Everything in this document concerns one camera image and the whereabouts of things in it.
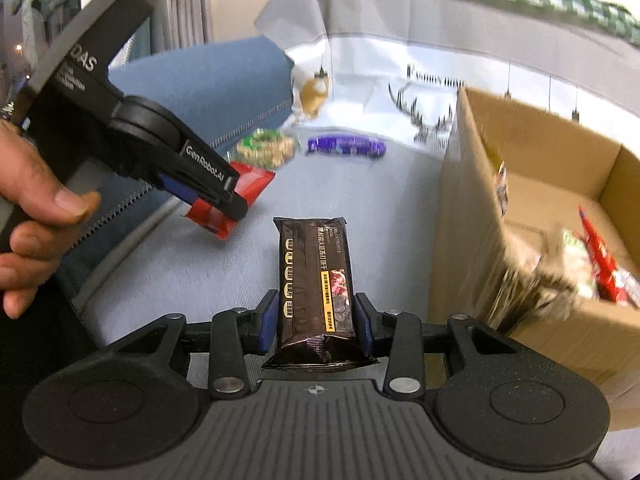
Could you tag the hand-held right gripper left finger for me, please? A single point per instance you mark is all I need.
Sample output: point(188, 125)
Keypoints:
point(270, 322)

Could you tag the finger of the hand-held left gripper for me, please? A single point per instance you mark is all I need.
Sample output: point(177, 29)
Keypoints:
point(205, 157)
point(220, 205)

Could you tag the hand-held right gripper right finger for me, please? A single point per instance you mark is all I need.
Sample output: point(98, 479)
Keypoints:
point(362, 325)

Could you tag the black snack packet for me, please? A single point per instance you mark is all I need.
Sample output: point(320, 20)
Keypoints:
point(312, 285)

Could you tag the cardboard box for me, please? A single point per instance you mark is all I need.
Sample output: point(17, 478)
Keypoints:
point(465, 240)

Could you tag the silver stick packet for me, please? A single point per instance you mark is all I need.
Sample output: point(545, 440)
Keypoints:
point(530, 285)

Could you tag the red flame print snack packet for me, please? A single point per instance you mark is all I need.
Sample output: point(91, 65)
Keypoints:
point(602, 260)

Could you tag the person's left hand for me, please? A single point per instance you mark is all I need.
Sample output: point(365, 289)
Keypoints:
point(35, 220)

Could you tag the yellow green snack bag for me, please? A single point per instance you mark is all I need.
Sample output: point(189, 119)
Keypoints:
point(265, 147)

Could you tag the blue cushion with zipper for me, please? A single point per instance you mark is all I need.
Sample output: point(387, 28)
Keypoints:
point(200, 85)

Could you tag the grey curtain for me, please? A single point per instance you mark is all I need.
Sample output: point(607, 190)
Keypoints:
point(182, 0)

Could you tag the purple snack packet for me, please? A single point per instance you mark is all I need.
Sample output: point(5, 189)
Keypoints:
point(345, 145)

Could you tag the white deer print cloth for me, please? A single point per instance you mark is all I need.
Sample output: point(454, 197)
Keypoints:
point(370, 60)

